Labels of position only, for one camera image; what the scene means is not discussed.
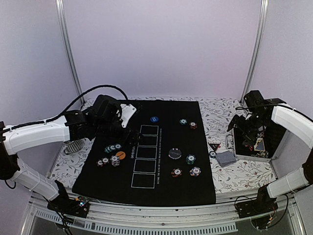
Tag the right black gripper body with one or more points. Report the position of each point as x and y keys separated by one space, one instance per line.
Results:
x=250 y=125

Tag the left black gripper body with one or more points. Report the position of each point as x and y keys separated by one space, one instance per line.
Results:
x=124 y=138

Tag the orange big blind button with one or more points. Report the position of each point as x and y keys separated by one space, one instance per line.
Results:
x=121 y=155

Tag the spread teal poker chips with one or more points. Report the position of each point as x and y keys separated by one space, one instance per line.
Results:
x=113 y=147

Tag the blue small blind button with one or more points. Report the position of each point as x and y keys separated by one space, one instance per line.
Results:
x=154 y=119

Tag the orange chip pair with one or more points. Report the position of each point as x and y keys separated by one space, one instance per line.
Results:
x=102 y=162

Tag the black dealer button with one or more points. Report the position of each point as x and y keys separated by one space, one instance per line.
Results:
x=174 y=153

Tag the orange chip stack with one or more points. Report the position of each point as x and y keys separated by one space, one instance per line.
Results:
x=176 y=172
x=193 y=125

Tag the teal poker chip stack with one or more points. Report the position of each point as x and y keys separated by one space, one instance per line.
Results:
x=190 y=159

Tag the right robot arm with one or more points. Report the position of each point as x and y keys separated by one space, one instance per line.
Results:
x=299 y=142

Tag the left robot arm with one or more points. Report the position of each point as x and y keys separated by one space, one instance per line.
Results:
x=107 y=117

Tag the blue playing card deck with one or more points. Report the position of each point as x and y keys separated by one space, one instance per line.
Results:
x=226 y=158

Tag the black triangular chip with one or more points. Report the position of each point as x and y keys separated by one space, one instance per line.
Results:
x=214 y=146

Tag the aluminium poker case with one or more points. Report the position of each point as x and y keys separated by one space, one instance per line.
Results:
x=268 y=145

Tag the black poker felt mat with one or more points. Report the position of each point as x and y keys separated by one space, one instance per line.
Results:
x=144 y=177

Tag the striped metal cup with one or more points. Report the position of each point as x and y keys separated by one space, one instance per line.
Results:
x=73 y=146

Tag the white poker chip stack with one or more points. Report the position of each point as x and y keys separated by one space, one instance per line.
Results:
x=195 y=171

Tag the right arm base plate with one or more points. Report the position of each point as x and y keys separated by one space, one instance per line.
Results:
x=247 y=207

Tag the front aluminium rail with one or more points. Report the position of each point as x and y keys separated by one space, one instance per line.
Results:
x=106 y=218

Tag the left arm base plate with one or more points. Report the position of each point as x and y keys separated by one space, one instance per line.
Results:
x=67 y=206

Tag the right aluminium frame post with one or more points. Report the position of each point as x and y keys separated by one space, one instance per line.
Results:
x=257 y=44

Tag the aluminium frame post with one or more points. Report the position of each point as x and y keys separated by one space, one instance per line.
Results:
x=257 y=44
x=65 y=35

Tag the left aluminium frame post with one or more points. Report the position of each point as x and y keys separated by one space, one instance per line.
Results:
x=65 y=35

